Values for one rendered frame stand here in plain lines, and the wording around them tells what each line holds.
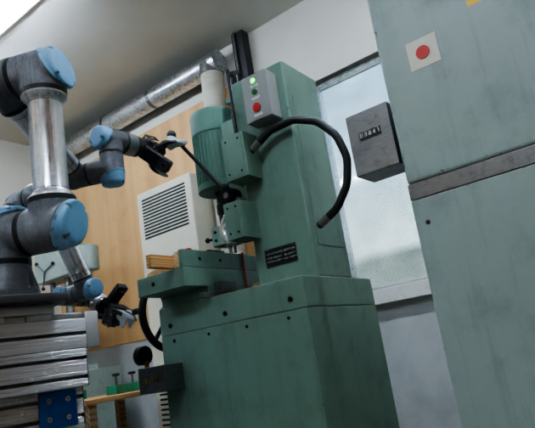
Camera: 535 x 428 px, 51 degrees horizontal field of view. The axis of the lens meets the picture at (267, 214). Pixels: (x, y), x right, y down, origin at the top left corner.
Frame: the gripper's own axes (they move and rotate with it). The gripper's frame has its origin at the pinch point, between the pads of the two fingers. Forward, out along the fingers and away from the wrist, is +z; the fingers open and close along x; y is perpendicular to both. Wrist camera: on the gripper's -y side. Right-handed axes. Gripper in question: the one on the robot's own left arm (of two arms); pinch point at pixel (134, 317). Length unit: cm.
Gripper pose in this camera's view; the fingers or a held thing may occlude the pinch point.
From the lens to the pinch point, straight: 218.8
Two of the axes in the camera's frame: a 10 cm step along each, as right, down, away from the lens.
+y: -2.7, 9.6, 0.2
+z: 7.3, 2.2, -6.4
